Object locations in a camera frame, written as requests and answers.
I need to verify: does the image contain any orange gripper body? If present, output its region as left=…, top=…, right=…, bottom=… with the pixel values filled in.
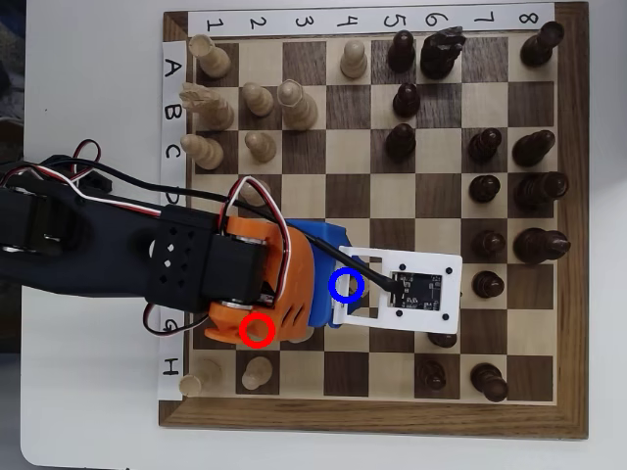
left=203, top=216, right=315, bottom=345

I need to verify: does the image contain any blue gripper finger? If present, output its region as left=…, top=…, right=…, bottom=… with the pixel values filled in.
left=308, top=282, right=344, bottom=329
left=286, top=217, right=353, bottom=284

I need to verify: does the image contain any wooden chessboard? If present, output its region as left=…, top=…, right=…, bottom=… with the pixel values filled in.
left=157, top=1, right=591, bottom=441

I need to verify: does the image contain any black pawn H6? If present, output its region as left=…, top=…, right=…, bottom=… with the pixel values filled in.
left=415, top=359, right=449, bottom=394

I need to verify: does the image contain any light wooden queen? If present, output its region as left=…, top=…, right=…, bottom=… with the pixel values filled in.
left=276, top=79, right=320, bottom=132

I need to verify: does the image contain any light wooden rook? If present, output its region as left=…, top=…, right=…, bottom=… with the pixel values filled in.
left=188, top=33, right=232, bottom=79
left=178, top=359, right=224, bottom=398

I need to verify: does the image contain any light wooden bishop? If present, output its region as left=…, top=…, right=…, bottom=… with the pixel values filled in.
left=179, top=132, right=225, bottom=171

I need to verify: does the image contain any dark wooden rook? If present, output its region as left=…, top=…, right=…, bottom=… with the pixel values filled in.
left=469, top=361, right=509, bottom=403
left=519, top=21, right=566, bottom=69

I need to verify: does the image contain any dark wooden knight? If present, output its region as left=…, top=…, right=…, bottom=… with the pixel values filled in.
left=419, top=25, right=465, bottom=81

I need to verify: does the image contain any dark wooden king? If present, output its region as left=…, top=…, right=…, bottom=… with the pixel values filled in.
left=511, top=227, right=572, bottom=267

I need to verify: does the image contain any dark wooden queen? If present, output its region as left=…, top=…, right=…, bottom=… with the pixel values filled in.
left=512, top=170, right=571, bottom=213

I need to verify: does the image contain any dark wooden bishop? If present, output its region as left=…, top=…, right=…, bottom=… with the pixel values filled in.
left=510, top=129, right=557, bottom=168

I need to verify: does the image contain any white number label paper strip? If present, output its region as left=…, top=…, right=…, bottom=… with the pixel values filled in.
left=187, top=2, right=556, bottom=36

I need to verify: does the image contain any red white black servo cable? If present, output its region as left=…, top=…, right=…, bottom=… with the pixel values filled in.
left=0, top=139, right=166, bottom=219
left=141, top=302, right=212, bottom=340
left=222, top=175, right=294, bottom=307

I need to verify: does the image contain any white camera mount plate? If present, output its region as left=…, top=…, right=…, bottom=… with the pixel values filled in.
left=331, top=244, right=464, bottom=336

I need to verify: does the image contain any black camera circuit board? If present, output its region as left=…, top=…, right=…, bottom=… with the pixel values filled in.
left=389, top=271, right=444, bottom=312

